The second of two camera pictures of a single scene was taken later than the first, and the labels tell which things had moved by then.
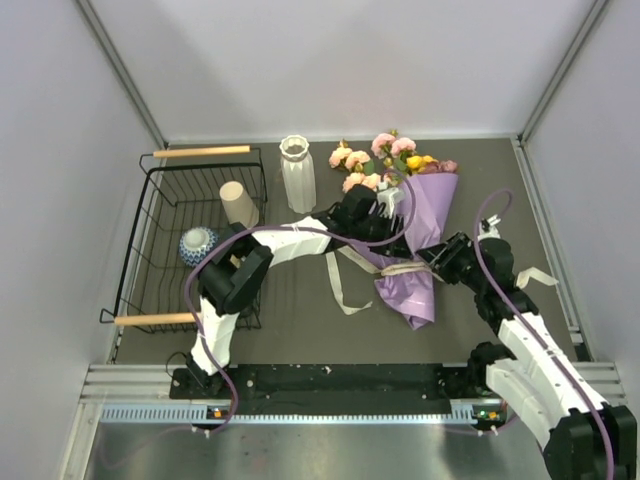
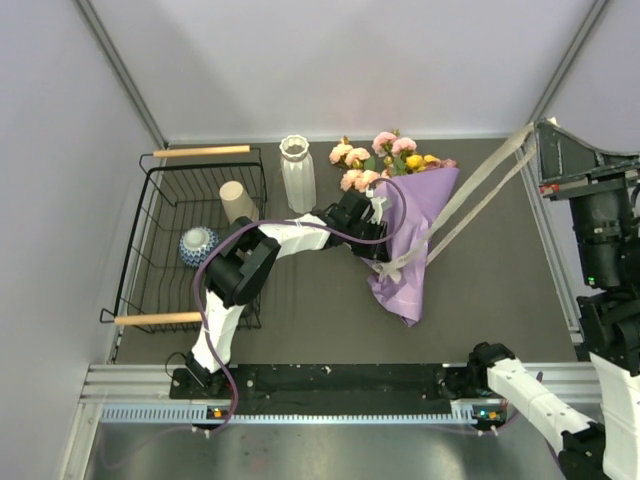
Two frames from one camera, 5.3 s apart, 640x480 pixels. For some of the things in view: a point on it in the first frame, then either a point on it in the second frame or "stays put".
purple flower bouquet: (422, 189) stays put
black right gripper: (443, 255) -> (560, 155)
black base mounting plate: (457, 382) stays put
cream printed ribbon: (402, 269) -> (427, 249)
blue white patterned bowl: (197, 243) stays put
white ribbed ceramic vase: (299, 173) stays put
